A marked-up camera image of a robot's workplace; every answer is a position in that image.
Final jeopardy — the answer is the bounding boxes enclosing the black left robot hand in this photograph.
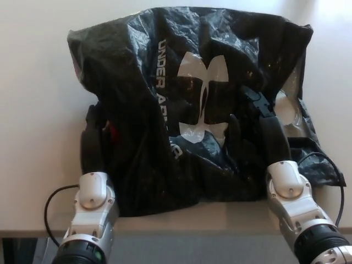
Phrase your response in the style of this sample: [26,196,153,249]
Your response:
[79,101,111,176]

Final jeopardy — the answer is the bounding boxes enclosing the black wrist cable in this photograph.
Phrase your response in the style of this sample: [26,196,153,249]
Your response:
[297,151,346,228]
[45,184,80,248]

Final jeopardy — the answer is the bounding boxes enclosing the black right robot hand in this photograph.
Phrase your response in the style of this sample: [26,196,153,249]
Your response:
[226,86,292,168]

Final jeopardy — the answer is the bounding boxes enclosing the black Under Armour plastic bag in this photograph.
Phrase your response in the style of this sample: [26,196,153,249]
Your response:
[67,7,346,218]

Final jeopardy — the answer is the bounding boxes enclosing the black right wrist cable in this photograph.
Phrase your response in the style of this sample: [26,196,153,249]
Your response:
[297,151,346,228]

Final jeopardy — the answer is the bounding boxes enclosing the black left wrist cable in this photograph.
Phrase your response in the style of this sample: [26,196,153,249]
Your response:
[45,184,80,248]

